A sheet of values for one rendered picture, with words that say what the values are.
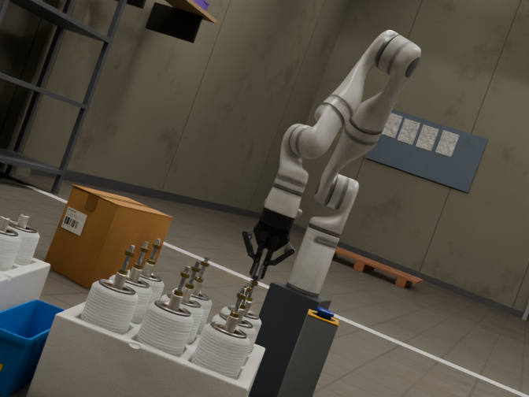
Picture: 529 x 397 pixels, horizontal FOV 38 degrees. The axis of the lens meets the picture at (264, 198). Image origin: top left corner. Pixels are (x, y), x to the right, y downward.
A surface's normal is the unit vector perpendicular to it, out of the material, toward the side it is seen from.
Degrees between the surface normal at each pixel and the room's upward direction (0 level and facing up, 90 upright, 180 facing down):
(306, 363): 90
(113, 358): 90
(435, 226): 90
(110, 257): 90
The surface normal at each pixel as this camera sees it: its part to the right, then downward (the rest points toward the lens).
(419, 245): -0.33, -0.09
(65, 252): -0.51, -0.18
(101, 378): -0.08, 0.00
